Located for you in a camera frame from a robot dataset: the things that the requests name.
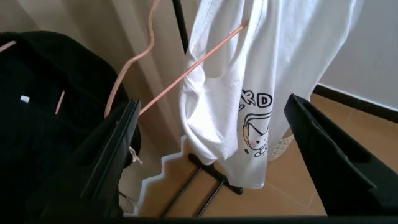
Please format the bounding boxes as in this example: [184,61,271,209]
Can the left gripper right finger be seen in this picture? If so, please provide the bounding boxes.
[284,93,398,217]

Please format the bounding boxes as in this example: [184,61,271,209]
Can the white garment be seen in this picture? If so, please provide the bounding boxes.
[178,0,364,190]

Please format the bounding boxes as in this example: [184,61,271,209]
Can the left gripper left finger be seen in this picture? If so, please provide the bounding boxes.
[26,98,142,218]

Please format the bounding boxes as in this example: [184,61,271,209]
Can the black garment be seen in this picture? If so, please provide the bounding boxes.
[0,30,142,219]

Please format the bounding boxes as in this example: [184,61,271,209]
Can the beige curtain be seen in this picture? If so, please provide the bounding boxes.
[0,0,203,216]

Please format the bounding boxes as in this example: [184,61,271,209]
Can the black clothes rack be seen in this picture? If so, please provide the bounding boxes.
[159,0,244,218]

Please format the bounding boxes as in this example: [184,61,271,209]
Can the white laundry basket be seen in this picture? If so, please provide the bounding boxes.
[267,134,295,162]

